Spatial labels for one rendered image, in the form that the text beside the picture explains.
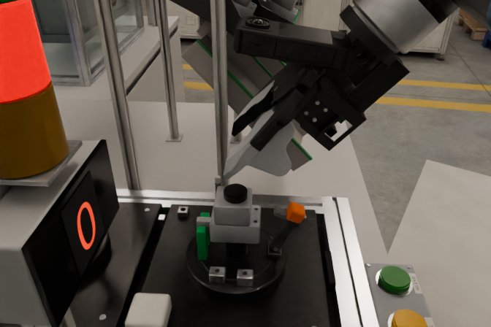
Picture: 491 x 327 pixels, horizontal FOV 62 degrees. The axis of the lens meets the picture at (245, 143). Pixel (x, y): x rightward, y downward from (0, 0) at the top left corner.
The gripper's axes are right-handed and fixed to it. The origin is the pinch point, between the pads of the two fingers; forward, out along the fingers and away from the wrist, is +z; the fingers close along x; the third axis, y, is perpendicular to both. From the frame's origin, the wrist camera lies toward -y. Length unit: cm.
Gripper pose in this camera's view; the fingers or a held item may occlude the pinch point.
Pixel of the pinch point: (229, 145)
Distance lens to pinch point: 47.9
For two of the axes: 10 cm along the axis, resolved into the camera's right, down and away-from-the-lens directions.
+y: 7.6, 5.8, 3.0
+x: 0.6, -5.3, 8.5
